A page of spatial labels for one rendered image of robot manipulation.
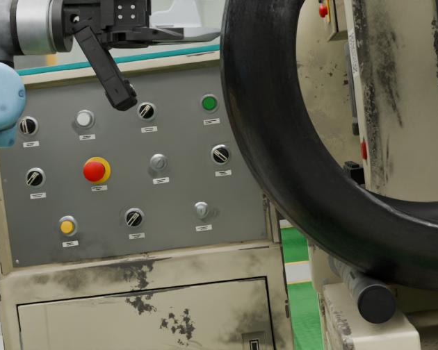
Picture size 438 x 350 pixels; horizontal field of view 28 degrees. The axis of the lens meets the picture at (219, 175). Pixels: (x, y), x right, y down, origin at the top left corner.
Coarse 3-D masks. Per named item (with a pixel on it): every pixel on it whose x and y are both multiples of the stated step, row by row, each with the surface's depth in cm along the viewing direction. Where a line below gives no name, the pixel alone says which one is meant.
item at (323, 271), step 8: (312, 248) 135; (312, 256) 135; (320, 256) 135; (328, 256) 135; (312, 264) 135; (320, 264) 135; (328, 264) 135; (312, 272) 136; (320, 272) 135; (328, 272) 135; (336, 272) 135; (312, 280) 136; (320, 280) 136; (328, 280) 135; (336, 280) 135; (320, 288) 136
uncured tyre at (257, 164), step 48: (240, 0) 101; (288, 0) 98; (240, 48) 101; (288, 48) 98; (240, 96) 102; (288, 96) 99; (240, 144) 105; (288, 144) 99; (288, 192) 102; (336, 192) 99; (336, 240) 102; (384, 240) 100; (432, 240) 99; (432, 288) 104
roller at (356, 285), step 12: (336, 264) 129; (348, 276) 114; (360, 276) 108; (372, 276) 107; (348, 288) 111; (360, 288) 103; (372, 288) 101; (384, 288) 101; (360, 300) 101; (372, 300) 101; (384, 300) 101; (360, 312) 101; (372, 312) 101; (384, 312) 101
